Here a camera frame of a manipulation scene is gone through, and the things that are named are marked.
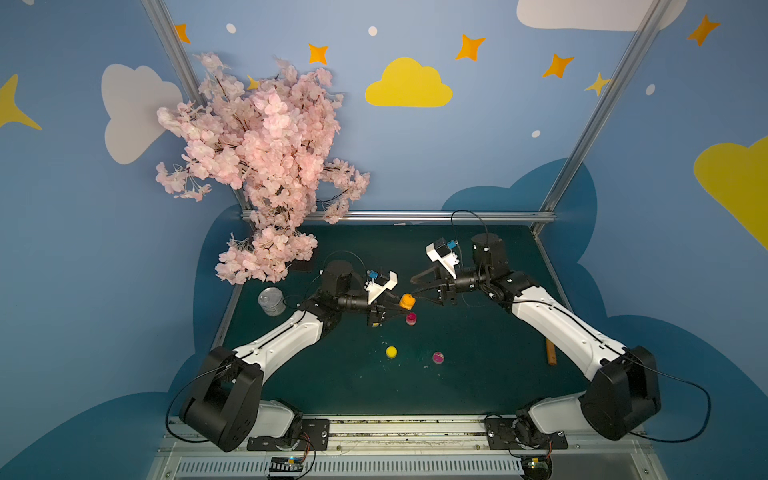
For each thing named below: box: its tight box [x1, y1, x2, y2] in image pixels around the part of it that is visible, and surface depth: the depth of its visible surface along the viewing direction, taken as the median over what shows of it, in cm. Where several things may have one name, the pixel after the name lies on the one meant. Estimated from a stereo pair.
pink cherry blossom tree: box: [156, 52, 369, 285], surface depth 75 cm
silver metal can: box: [257, 287, 286, 316], surface depth 95 cm
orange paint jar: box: [399, 293, 416, 311], surface depth 73 cm
